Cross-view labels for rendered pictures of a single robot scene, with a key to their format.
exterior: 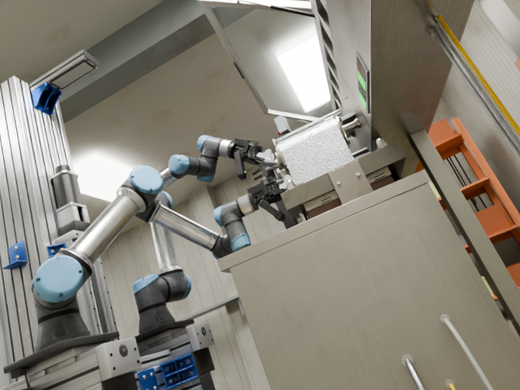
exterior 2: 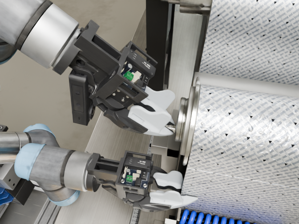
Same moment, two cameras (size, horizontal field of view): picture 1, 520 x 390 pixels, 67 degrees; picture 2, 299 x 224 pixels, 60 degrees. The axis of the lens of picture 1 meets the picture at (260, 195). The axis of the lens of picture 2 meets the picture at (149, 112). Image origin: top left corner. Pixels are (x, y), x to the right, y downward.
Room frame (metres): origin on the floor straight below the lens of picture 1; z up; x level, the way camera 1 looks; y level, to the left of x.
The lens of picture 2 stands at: (1.19, -0.09, 1.59)
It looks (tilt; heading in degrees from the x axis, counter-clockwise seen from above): 50 degrees down; 2
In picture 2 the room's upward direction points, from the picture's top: straight up
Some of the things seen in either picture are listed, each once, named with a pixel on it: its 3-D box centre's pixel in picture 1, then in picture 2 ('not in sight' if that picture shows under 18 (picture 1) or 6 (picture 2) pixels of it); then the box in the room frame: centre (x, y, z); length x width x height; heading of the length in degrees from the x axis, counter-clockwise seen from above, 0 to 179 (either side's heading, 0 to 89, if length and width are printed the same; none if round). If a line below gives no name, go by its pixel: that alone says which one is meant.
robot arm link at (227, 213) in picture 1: (229, 213); (47, 164); (1.44, 0.14, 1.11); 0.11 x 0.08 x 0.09; 81
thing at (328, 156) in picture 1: (323, 169); (244, 202); (1.37, -0.25, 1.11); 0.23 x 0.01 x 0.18; 81
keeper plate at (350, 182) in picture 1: (350, 182); not in sight; (1.16, -0.27, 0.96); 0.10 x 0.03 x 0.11; 81
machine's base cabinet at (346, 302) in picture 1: (381, 333); not in sight; (2.37, -0.34, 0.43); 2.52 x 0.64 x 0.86; 171
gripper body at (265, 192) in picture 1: (265, 194); (121, 176); (1.41, -0.02, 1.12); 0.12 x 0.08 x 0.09; 81
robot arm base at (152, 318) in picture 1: (155, 318); not in sight; (1.66, 0.60, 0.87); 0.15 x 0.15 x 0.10
